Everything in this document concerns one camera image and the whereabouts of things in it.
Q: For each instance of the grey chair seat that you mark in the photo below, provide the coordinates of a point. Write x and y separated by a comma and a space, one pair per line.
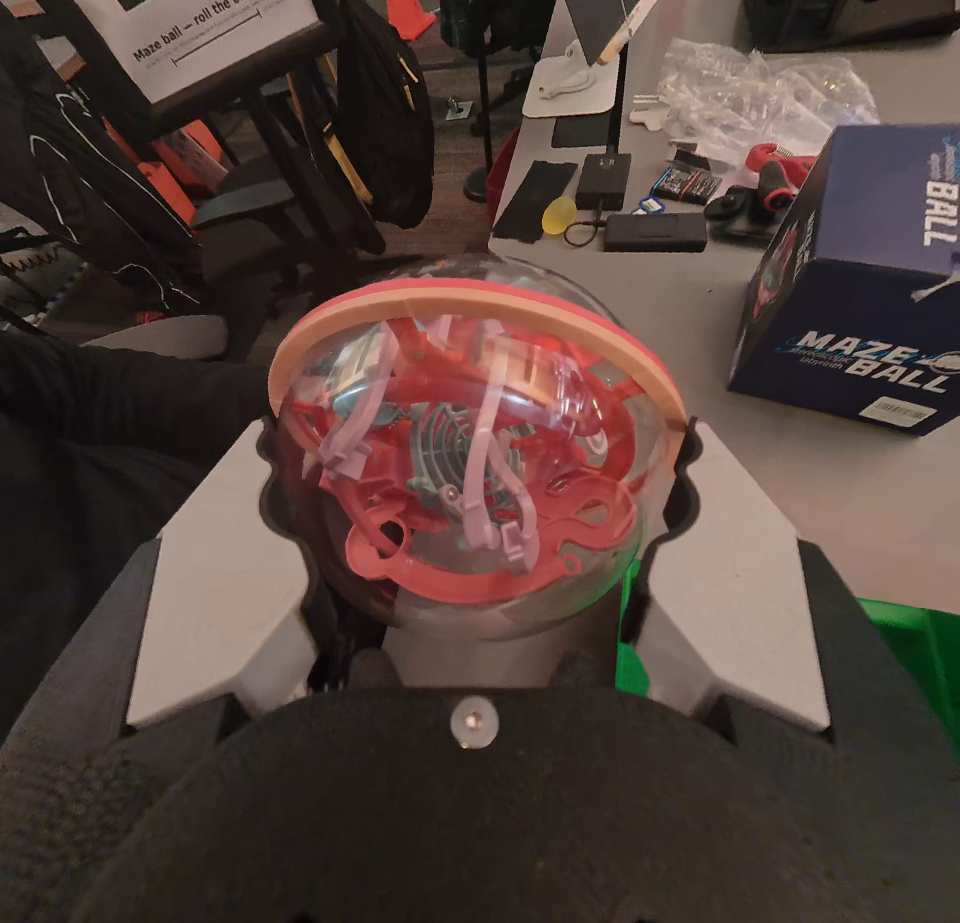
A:
165, 336

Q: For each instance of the black rectangular mat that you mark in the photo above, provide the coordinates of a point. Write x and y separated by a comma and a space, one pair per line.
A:
529, 203

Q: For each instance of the grey tablet screen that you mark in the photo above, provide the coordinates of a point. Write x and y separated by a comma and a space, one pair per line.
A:
592, 8

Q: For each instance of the black jacket white piping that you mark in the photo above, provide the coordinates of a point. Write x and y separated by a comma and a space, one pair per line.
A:
90, 188

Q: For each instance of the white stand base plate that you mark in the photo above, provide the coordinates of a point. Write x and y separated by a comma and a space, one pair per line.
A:
577, 102

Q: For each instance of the clear red maze ball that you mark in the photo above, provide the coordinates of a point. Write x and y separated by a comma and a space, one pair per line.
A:
465, 450

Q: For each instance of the dark blue cardboard box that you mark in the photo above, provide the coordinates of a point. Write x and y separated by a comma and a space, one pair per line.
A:
847, 300

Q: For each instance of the white paper sign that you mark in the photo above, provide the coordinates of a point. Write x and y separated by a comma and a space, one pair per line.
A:
225, 15

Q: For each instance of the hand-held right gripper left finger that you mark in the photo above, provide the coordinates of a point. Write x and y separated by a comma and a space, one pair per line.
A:
225, 600

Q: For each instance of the green plastic bin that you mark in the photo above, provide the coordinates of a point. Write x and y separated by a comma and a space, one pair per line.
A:
915, 653

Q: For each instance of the black power bank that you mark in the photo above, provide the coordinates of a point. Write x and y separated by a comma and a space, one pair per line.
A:
656, 233

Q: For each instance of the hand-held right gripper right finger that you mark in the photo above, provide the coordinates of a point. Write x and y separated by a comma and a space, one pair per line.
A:
735, 608

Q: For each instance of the black battery pack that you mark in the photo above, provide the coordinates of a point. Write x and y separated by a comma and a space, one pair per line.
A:
686, 184

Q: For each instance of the orange traffic cone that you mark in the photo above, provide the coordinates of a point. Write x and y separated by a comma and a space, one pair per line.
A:
405, 0

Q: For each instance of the person's left forearm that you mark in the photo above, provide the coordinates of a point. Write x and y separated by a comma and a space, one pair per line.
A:
90, 488

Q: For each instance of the small black mount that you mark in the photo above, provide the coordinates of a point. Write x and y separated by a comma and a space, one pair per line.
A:
727, 204

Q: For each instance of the black office chair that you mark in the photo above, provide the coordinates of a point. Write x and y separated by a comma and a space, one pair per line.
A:
247, 210

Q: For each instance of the clear plastic bag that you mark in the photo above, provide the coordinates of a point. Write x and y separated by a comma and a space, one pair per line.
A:
750, 90

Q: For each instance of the small black box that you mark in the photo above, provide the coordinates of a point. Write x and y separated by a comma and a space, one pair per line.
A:
602, 180

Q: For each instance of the black floor stand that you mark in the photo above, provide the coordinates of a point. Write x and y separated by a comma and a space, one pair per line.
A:
484, 184

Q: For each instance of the yellow egg-shaped toy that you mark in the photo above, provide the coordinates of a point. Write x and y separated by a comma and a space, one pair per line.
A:
560, 216

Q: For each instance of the large black device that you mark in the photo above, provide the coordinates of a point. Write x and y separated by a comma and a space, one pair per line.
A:
840, 15

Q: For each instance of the red black clamp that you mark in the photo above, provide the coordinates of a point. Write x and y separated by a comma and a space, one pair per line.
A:
772, 162

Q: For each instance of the black backpack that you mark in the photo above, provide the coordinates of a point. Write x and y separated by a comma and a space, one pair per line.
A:
382, 113

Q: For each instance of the black stand pole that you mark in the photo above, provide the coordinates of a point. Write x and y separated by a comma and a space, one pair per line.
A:
613, 113

